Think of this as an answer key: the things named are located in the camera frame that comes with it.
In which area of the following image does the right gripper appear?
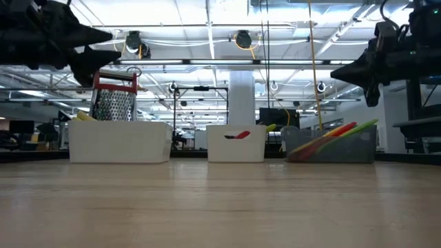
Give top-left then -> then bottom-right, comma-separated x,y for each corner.
329,20 -> 441,108

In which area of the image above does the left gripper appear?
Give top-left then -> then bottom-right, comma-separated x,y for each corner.
0,0 -> 123,88

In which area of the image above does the green silicone spatula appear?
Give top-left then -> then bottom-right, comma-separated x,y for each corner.
315,118 -> 380,154

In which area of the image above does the red silicone spatula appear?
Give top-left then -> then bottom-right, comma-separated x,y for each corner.
296,121 -> 358,162

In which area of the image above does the cream handled knife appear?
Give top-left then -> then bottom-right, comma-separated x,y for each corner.
76,110 -> 98,122

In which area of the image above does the red silicone spoon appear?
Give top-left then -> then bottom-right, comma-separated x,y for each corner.
224,130 -> 252,140

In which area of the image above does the black monitor stand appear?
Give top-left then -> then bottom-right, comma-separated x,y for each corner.
405,79 -> 424,120

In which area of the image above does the computer monitor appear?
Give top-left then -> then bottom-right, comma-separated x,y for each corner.
418,74 -> 441,85

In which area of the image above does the grey translucent plastic bin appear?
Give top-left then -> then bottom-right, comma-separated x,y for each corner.
280,123 -> 378,164

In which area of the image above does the grey side desk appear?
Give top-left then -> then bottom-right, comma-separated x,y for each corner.
392,115 -> 441,154

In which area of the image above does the white plastic bin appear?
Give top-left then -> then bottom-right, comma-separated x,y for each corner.
68,119 -> 174,164
205,123 -> 268,163

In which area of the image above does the small dark background monitor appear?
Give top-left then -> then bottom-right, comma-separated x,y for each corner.
9,119 -> 36,135

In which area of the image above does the white pillar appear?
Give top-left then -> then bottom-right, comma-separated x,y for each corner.
228,70 -> 256,125

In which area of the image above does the black ceiling cord reel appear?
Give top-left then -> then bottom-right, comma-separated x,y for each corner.
235,29 -> 253,49
124,30 -> 152,59

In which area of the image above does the yellow hanging cable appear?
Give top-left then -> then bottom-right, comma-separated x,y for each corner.
307,0 -> 324,131

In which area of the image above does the steel box grater red handle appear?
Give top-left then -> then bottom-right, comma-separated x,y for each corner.
88,70 -> 139,122

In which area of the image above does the black hanging cable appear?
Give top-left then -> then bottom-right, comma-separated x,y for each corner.
260,0 -> 272,110

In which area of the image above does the black metal stand frame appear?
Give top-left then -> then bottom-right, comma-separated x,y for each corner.
173,85 -> 229,149

